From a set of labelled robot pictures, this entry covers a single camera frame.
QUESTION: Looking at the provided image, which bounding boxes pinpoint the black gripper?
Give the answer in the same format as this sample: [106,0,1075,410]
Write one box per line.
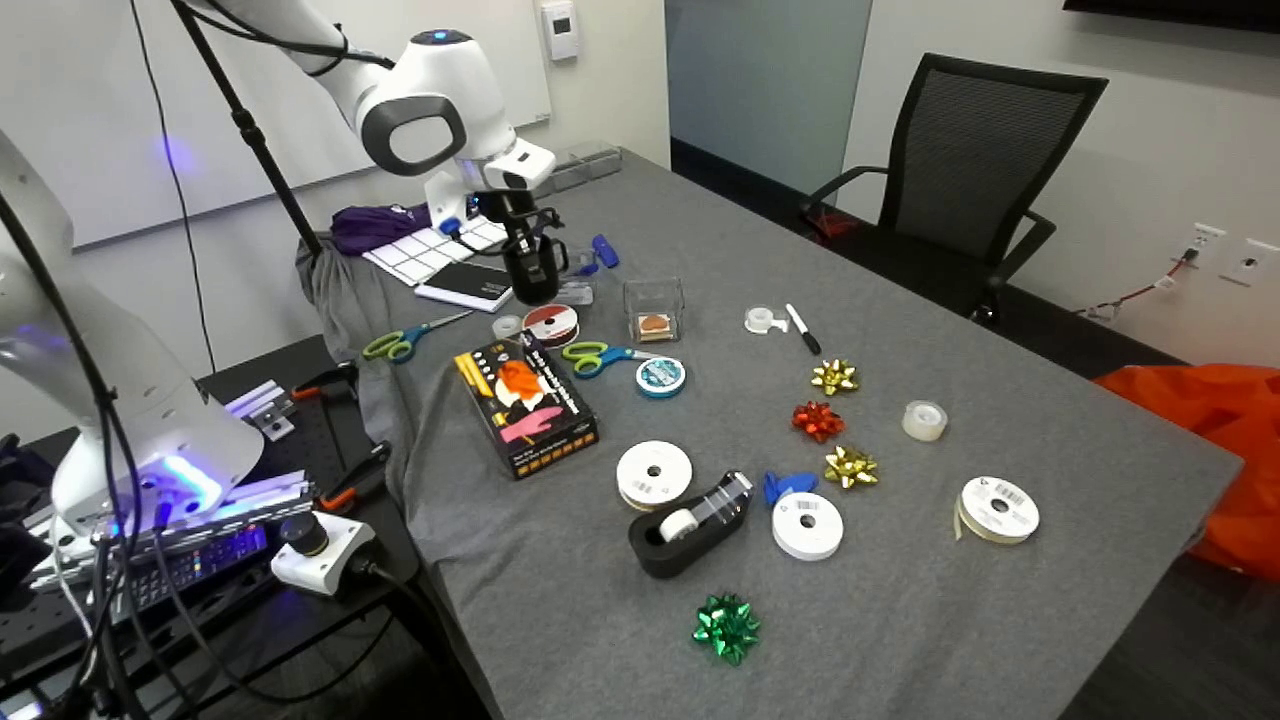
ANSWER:
[464,185,571,293]

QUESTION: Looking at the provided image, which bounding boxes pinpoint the black mug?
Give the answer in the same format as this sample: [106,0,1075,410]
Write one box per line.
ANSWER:
[506,232,575,308]

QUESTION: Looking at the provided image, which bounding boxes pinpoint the blue plastic clamp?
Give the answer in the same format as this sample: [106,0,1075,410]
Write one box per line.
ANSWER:
[571,232,624,286]

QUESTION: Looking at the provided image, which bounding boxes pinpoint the red and white ribbon spool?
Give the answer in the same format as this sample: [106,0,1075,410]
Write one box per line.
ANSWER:
[520,300,589,349]

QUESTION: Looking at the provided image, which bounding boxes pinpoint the black notebook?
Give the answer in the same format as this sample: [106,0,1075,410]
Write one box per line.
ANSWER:
[412,262,524,316]

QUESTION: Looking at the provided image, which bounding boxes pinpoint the metal marker tray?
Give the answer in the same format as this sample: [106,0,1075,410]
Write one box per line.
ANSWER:
[534,143,632,200]

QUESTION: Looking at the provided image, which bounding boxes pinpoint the white grid paper sheet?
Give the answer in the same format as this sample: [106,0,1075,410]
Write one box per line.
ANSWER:
[360,211,516,293]

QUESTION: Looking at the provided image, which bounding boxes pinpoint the green and blue scissors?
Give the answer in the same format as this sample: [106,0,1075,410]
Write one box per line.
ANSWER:
[558,337,644,386]

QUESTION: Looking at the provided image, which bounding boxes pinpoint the clear plastic box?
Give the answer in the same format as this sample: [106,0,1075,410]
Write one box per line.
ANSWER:
[621,277,688,349]

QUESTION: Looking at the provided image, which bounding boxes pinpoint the purple cloth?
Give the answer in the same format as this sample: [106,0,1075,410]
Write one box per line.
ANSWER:
[329,197,435,262]

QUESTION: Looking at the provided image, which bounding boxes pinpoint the black box with orange print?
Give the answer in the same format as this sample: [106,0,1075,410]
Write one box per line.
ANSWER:
[448,337,603,485]

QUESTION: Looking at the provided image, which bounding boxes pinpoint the teal ribbon spool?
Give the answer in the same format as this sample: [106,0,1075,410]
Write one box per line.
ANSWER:
[627,349,692,405]

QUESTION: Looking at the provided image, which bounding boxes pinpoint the white thermostat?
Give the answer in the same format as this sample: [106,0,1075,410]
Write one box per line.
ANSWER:
[538,0,583,70]

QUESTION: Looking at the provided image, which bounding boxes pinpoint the white tape holder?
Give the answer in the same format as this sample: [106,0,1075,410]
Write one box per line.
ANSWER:
[741,300,796,340]

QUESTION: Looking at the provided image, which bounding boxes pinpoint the plain white ribbon spool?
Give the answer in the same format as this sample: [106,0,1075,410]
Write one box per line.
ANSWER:
[613,437,701,517]

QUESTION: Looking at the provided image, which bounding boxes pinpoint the white marker pen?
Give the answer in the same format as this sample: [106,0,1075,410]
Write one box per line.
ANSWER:
[781,300,828,362]

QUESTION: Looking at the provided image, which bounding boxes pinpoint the black tape dispenser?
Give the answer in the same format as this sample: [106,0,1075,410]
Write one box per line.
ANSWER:
[624,463,760,585]

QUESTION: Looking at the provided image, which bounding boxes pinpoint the small silver metal block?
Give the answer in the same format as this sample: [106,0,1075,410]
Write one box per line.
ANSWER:
[219,378,302,443]

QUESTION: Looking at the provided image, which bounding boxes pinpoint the gold gift bow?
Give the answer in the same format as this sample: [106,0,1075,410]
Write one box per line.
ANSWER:
[816,442,885,497]
[808,353,865,399]

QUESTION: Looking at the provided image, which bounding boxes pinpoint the red gift bow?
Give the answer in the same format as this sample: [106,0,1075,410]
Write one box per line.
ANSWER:
[788,395,848,448]

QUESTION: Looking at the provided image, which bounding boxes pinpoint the blue gift bow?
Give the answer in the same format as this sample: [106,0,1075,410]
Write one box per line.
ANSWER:
[755,463,826,513]

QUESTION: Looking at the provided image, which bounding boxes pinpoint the thick white ribbon spool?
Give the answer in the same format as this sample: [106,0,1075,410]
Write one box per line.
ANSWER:
[765,487,848,569]

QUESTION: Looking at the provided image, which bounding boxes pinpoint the green gift bow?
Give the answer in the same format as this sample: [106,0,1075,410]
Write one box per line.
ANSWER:
[688,589,770,670]

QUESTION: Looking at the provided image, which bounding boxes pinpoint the frosted clear tape roll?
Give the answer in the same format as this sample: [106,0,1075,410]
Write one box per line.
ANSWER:
[896,395,956,448]

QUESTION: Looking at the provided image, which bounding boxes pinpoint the black office chair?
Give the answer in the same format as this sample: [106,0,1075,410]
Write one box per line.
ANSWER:
[796,50,1114,328]

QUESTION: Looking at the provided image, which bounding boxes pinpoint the silver control box blue light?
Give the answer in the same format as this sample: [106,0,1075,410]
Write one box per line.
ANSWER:
[19,462,319,594]

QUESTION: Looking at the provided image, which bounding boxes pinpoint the grey table cloth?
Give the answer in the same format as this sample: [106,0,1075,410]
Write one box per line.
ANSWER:
[291,143,1247,720]

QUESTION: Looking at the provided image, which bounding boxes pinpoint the white and gold ribbon spool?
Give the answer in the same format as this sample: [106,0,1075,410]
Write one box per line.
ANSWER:
[948,471,1047,554]

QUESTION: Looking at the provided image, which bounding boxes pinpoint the orange fabric bag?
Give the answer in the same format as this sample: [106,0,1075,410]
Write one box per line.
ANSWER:
[1096,362,1280,589]

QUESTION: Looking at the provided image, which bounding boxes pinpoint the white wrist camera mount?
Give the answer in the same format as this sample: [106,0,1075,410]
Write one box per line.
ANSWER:
[479,136,561,193]

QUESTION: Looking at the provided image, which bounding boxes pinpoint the green handled scissors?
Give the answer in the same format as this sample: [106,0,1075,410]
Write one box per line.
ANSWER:
[360,308,471,369]

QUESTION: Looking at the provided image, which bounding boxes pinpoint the red handled pliers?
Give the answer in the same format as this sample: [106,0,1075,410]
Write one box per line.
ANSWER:
[285,366,363,410]
[316,443,395,522]

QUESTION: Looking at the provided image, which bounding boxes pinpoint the black camera tripod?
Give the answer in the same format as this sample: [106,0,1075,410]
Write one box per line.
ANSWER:
[170,0,329,262]

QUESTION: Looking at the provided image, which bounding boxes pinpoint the thin black wall cable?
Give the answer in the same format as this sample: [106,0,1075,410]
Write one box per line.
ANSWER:
[130,0,219,379]

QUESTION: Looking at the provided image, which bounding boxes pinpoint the black cable at outlet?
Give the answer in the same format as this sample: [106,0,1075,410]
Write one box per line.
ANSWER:
[1075,243,1206,323]

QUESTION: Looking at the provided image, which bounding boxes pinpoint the white wall outlet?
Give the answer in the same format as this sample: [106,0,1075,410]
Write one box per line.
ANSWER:
[1186,215,1234,267]

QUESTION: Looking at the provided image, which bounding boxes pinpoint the black wall screen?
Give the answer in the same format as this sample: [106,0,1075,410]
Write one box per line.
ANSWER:
[1060,0,1280,41]

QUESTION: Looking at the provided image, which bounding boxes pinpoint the white wall plate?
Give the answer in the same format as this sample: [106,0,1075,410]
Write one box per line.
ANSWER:
[1237,232,1280,293]

